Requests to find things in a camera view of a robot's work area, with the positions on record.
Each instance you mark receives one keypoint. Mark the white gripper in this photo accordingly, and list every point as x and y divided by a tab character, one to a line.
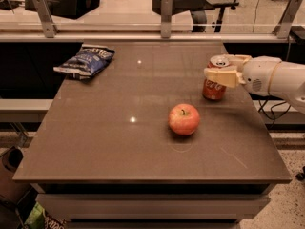
256	74

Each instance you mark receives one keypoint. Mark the red coke can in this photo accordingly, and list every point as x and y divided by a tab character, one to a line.
211	90

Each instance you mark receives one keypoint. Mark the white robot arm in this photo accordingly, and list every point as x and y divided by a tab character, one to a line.
288	83

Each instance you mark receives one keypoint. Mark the blue chip bag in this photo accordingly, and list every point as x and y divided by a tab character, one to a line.
88	62

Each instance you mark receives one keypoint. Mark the brown snack bag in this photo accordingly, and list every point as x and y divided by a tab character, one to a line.
51	223

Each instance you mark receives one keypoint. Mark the green snack bag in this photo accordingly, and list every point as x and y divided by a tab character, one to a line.
36	218

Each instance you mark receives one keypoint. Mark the red apple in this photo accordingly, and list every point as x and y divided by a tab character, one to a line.
183	119

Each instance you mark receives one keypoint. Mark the dark bin with hole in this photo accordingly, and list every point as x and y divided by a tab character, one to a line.
10	191

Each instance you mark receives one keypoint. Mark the right metal bracket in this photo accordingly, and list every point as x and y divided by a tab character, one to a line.
282	29

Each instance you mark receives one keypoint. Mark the metal bracket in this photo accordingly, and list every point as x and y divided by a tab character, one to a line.
166	18
44	14
282	29

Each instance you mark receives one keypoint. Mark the middle metal bracket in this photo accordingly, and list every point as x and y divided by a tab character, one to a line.
166	18

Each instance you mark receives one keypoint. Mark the left metal bracket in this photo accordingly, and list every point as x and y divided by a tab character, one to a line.
44	14

